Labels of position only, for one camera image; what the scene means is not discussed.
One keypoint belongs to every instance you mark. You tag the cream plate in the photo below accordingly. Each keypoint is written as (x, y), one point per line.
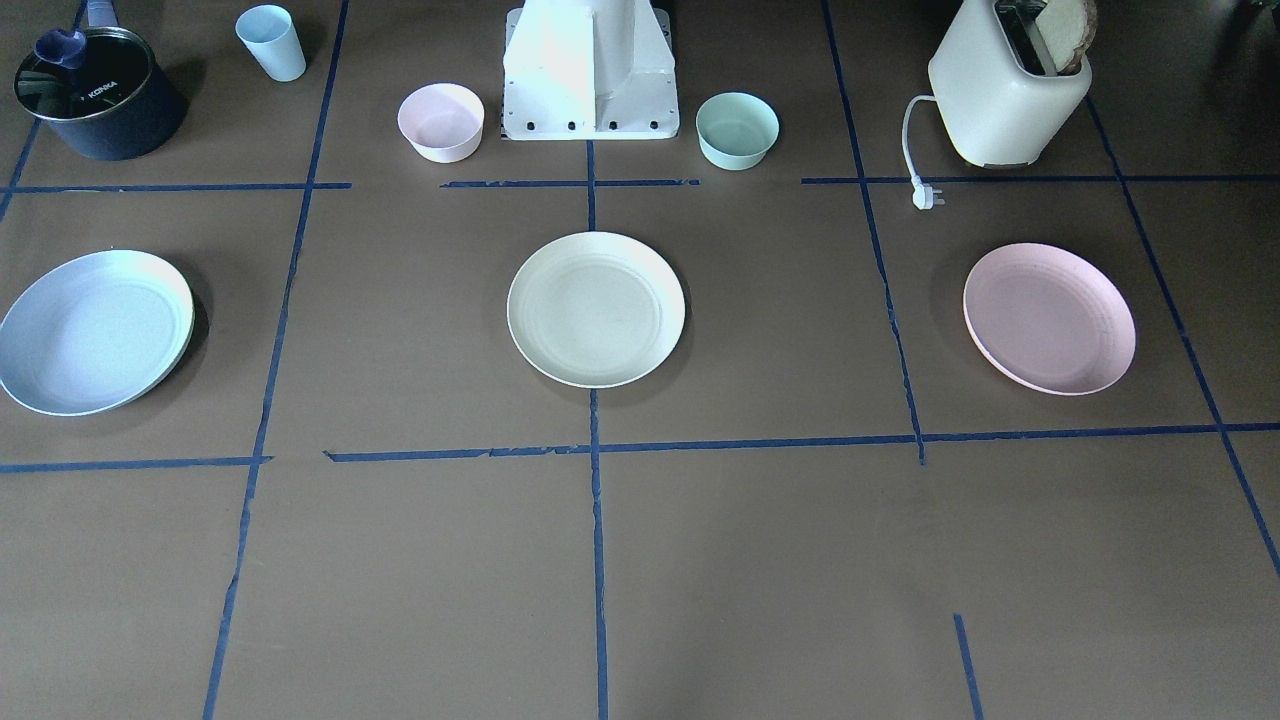
(596, 310)

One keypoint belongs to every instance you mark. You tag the light blue cup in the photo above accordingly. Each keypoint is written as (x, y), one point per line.
(268, 32)

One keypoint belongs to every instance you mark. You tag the pink plate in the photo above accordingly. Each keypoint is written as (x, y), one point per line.
(1049, 320)

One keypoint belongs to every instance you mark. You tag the pink bowl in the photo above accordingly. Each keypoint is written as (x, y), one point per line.
(443, 122)

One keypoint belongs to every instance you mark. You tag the blue plate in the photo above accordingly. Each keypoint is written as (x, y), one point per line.
(96, 333)

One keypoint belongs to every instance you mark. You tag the green bowl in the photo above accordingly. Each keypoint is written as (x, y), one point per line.
(736, 130)

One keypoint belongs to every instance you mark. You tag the toast slice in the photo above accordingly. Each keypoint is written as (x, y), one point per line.
(1067, 29)

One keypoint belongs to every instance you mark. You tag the dark blue pot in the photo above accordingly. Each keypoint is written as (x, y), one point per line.
(145, 123)

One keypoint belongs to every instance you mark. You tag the glass pot lid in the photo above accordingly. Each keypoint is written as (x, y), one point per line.
(73, 75)

